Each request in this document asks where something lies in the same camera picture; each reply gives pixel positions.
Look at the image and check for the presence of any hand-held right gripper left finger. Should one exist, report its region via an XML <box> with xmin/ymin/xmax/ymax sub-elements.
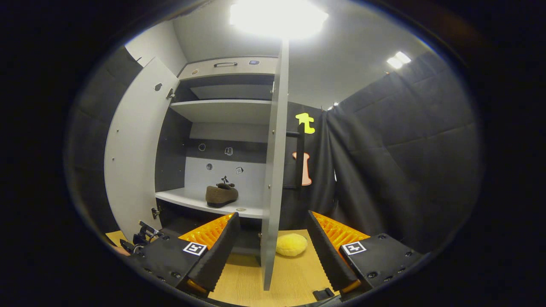
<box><xmin>130</xmin><ymin>212</ymin><xmax>241</xmax><ymax>299</ymax></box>

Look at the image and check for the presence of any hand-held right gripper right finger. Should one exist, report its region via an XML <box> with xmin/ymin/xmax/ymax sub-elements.
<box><xmin>307</xmin><ymin>210</ymin><xmax>425</xmax><ymax>299</ymax></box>

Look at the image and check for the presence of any brown shoe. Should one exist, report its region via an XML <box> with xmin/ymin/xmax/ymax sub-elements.
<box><xmin>206</xmin><ymin>182</ymin><xmax>239</xmax><ymax>209</ymax></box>

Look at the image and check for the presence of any grey shoe cabinet door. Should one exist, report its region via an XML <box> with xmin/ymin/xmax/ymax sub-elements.
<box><xmin>260</xmin><ymin>39</ymin><xmax>290</xmax><ymax>291</ymax></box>
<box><xmin>104</xmin><ymin>57</ymin><xmax>180</xmax><ymax>243</ymax></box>

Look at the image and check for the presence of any grey shoe cabinet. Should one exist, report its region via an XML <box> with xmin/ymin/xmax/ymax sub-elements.
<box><xmin>154</xmin><ymin>55</ymin><xmax>280</xmax><ymax>256</ymax></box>

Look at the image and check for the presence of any yellow plush cushion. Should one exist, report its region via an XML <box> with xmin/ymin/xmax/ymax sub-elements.
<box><xmin>276</xmin><ymin>233</ymin><xmax>308</xmax><ymax>257</ymax></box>

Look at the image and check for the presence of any black backdrop cloth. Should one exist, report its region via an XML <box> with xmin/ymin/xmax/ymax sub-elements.
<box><xmin>279</xmin><ymin>50</ymin><xmax>485</xmax><ymax>255</ymax></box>
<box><xmin>66</xmin><ymin>45</ymin><xmax>143</xmax><ymax>235</ymax></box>

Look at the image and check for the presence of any large ceiling light panel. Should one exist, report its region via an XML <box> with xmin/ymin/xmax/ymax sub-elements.
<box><xmin>229</xmin><ymin>0</ymin><xmax>330</xmax><ymax>40</ymax></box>

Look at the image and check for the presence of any black door handle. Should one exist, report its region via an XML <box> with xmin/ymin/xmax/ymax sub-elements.
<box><xmin>285</xmin><ymin>130</ymin><xmax>305</xmax><ymax>190</ymax></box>

